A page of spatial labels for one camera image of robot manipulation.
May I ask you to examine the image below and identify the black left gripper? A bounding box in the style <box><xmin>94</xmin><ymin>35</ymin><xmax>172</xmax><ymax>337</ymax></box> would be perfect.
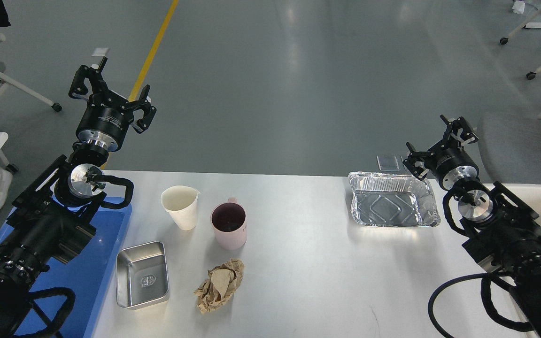
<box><xmin>68</xmin><ymin>56</ymin><xmax>157</xmax><ymax>152</ymax></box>

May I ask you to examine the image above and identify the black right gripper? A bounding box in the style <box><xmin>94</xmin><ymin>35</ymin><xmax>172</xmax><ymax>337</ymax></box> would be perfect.
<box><xmin>403</xmin><ymin>114</ymin><xmax>479</xmax><ymax>190</ymax></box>

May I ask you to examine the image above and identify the pink mug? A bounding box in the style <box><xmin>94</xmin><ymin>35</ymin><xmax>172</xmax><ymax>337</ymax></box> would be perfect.
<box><xmin>210</xmin><ymin>198</ymin><xmax>247</xmax><ymax>250</ymax></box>

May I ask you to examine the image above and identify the steel rectangular container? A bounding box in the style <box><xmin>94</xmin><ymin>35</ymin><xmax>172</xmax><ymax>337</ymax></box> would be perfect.
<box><xmin>116</xmin><ymin>240</ymin><xmax>170</xmax><ymax>310</ymax></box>

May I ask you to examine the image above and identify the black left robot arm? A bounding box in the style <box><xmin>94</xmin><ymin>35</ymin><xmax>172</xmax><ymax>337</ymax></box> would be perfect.
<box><xmin>0</xmin><ymin>56</ymin><xmax>157</xmax><ymax>338</ymax></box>

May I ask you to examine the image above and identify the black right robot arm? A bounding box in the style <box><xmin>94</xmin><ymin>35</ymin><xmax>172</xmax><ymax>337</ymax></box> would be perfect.
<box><xmin>403</xmin><ymin>115</ymin><xmax>541</xmax><ymax>338</ymax></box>

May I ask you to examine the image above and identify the floor outlet plate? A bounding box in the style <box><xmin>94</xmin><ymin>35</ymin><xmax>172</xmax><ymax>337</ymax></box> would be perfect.
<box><xmin>376</xmin><ymin>154</ymin><xmax>400</xmax><ymax>172</ymax></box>

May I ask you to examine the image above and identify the aluminium foil tray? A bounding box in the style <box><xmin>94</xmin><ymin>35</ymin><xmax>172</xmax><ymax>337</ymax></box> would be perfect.
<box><xmin>348</xmin><ymin>171</ymin><xmax>441</xmax><ymax>228</ymax></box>

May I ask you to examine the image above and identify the grey office chair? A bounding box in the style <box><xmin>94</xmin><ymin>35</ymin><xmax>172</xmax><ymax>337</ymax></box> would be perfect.
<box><xmin>476</xmin><ymin>113</ymin><xmax>541</xmax><ymax>184</ymax></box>

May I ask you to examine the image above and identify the white paper cup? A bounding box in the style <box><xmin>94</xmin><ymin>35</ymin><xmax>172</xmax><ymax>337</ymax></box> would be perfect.
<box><xmin>160</xmin><ymin>185</ymin><xmax>200</xmax><ymax>231</ymax></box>

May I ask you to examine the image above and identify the blue plastic tray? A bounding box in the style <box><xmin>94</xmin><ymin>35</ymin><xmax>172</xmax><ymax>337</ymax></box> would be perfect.
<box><xmin>0</xmin><ymin>205</ymin><xmax>132</xmax><ymax>338</ymax></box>

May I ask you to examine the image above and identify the crumpled brown paper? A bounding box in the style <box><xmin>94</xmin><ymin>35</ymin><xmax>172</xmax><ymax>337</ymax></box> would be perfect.
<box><xmin>193</xmin><ymin>258</ymin><xmax>245</xmax><ymax>314</ymax></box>

